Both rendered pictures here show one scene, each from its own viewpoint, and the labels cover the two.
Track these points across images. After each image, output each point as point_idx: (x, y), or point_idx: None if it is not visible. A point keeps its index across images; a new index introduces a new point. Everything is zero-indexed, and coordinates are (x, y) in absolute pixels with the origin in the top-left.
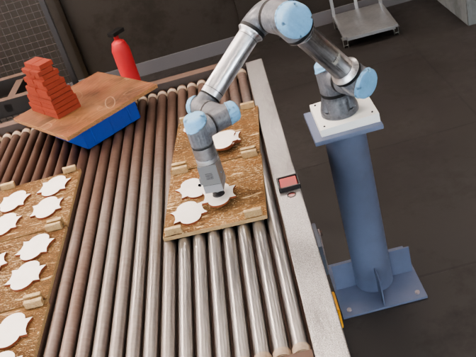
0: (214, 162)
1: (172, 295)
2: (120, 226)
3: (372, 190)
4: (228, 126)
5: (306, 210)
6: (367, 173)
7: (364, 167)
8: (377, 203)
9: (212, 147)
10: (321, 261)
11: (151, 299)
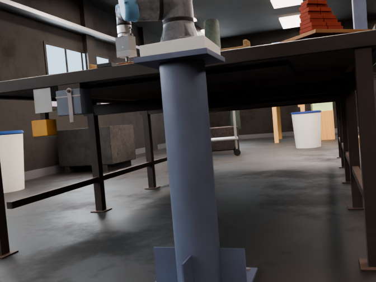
0: (117, 37)
1: None
2: None
3: (168, 149)
4: (120, 15)
5: (71, 71)
6: (164, 123)
7: (163, 114)
8: (172, 170)
9: (117, 27)
10: (25, 78)
11: None
